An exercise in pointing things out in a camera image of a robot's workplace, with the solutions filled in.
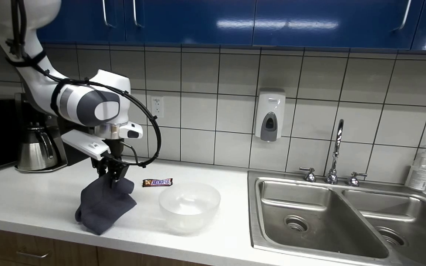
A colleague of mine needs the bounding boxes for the white wall power outlet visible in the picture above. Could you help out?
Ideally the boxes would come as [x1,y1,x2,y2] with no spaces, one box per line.
[151,96,164,120]

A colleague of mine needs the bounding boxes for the white wall soap dispenser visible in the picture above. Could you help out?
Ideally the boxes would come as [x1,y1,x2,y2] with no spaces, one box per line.
[255,91,286,142]

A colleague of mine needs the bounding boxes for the steel coffee carafe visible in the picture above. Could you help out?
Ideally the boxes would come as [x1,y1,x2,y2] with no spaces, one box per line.
[16,126,58,172]

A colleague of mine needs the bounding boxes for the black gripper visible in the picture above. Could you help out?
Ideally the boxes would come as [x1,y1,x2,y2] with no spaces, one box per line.
[92,139,129,185]

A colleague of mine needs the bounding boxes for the stainless steel double sink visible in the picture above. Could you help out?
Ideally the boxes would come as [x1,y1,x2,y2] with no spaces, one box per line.
[247,172,426,266]

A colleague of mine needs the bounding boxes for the gray towel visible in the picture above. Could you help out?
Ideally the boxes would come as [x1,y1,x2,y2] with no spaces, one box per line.
[76,175,136,235]

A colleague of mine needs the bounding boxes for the clear plastic bowl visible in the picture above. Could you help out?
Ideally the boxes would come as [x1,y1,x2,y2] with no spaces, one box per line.
[158,184,220,235]

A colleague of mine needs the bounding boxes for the chrome sink faucet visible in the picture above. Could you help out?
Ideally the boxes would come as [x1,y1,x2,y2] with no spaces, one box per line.
[299,120,367,187]

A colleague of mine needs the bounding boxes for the clear soap pump bottle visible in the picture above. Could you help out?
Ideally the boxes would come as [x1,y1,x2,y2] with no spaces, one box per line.
[405,148,426,191]

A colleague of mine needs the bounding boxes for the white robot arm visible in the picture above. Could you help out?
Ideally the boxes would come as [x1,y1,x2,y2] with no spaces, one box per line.
[0,0,142,184]

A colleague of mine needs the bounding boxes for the wooden drawer with handle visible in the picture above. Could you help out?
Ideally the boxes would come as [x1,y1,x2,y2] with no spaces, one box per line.
[0,231,98,266]

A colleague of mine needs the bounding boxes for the candy bar wrapper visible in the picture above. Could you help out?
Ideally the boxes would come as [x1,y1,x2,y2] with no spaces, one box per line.
[142,178,173,188]

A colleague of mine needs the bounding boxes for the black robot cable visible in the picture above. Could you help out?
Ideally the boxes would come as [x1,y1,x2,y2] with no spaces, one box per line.
[5,0,163,170]

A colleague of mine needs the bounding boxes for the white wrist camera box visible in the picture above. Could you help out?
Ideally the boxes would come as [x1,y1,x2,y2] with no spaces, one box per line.
[61,130,110,161]

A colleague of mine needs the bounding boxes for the black steel coffee maker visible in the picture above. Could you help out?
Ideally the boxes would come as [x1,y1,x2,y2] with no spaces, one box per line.
[15,94,86,173]

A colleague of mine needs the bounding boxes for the blue upper cabinets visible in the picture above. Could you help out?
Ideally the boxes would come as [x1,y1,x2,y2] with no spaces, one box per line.
[0,0,426,54]

